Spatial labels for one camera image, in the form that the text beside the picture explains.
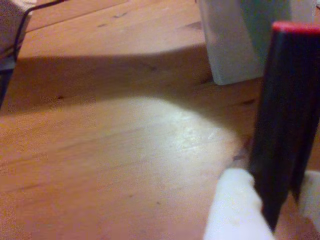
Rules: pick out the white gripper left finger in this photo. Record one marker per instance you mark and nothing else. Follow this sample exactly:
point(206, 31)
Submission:
point(235, 207)

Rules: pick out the white mug with green pattern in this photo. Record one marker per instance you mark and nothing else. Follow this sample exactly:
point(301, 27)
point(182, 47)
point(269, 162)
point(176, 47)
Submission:
point(230, 45)

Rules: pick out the black pen with red end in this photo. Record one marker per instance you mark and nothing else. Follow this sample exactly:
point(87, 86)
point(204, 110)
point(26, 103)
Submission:
point(282, 125)

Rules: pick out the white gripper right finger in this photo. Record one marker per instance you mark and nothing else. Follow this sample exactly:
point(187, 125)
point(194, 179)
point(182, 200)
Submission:
point(311, 195)

